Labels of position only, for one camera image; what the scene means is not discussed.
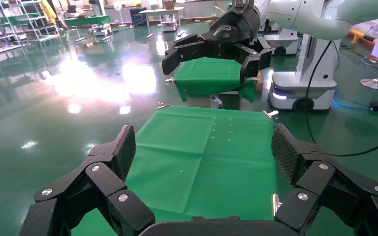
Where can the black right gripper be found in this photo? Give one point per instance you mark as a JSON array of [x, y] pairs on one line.
[[234, 25]]

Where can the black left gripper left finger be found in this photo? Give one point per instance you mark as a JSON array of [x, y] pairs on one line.
[[104, 182]]

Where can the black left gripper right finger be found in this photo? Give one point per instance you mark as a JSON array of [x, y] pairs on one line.
[[319, 182]]

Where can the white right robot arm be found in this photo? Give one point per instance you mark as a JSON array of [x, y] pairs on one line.
[[313, 16]]

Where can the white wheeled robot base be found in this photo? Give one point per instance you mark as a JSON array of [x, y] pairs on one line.
[[282, 39], [300, 88]]

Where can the draped green table cloth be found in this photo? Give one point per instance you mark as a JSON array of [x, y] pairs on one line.
[[208, 76]]

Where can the silver metal clip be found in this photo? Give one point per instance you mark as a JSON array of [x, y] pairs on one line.
[[275, 203], [163, 105], [270, 114], [170, 80]]

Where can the long white table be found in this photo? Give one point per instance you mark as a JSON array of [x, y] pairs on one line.
[[161, 11]]

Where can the white standing fan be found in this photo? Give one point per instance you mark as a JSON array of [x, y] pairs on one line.
[[120, 8]]

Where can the green covered table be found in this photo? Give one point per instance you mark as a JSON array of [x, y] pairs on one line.
[[86, 20]]

